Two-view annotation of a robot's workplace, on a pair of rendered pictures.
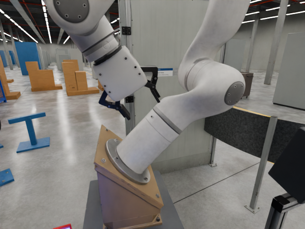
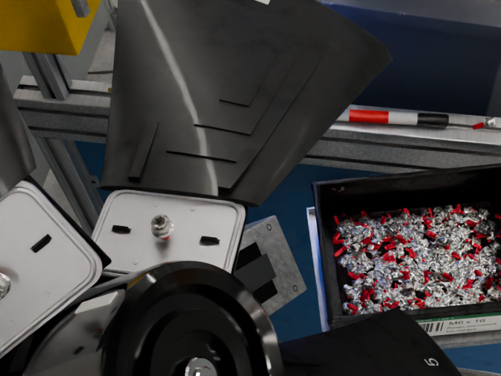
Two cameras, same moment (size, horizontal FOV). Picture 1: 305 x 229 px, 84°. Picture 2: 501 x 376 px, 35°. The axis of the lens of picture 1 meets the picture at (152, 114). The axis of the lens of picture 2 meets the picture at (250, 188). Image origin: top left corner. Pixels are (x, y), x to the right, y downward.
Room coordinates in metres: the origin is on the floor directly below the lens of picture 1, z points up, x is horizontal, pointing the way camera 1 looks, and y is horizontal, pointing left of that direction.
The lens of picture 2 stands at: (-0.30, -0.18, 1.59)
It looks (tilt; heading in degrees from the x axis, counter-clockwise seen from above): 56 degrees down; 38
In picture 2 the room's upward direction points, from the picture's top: 10 degrees counter-clockwise
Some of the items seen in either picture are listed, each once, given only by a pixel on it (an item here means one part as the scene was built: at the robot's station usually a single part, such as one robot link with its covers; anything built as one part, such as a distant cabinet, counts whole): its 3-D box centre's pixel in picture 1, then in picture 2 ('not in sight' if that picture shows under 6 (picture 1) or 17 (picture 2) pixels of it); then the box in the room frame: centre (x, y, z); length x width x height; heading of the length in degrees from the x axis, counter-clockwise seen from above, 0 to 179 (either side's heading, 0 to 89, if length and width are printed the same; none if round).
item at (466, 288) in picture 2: not in sight; (423, 262); (0.10, -0.08, 0.83); 0.19 x 0.14 x 0.02; 123
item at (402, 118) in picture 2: not in sight; (386, 117); (0.23, 0.03, 0.87); 0.14 x 0.01 x 0.01; 112
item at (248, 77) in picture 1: (239, 85); not in sight; (6.17, -3.16, 0.45); 0.68 x 0.47 x 0.90; 32
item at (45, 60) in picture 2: not in sight; (42, 57); (0.10, 0.42, 0.92); 0.03 x 0.03 x 0.12; 19
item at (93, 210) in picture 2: not in sight; (118, 262); (0.09, 0.45, 0.39); 0.04 x 0.04 x 0.78; 19
